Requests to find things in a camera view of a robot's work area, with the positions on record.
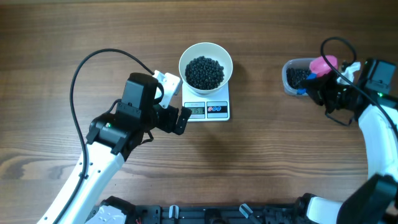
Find pink scoop blue handle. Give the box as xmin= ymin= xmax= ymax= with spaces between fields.
xmin=297 ymin=55 xmax=338 ymax=95

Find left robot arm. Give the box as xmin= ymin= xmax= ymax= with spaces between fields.
xmin=39 ymin=71 xmax=191 ymax=223

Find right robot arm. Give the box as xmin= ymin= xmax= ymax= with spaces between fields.
xmin=293 ymin=58 xmax=397 ymax=223

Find white digital kitchen scale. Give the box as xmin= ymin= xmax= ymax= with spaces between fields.
xmin=182 ymin=84 xmax=230 ymax=122

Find black beans in bowl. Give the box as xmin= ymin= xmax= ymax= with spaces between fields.
xmin=185 ymin=56 xmax=224 ymax=90

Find white round bowl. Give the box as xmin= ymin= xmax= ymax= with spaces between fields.
xmin=178 ymin=42 xmax=233 ymax=95

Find clear plastic container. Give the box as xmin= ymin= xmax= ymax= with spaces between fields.
xmin=282 ymin=58 xmax=315 ymax=96

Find black beans pile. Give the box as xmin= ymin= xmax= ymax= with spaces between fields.
xmin=286 ymin=68 xmax=311 ymax=90

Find left black camera cable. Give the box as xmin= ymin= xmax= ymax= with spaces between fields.
xmin=52 ymin=47 xmax=155 ymax=224

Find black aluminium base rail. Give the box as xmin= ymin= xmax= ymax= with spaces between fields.
xmin=83 ymin=203 xmax=352 ymax=224

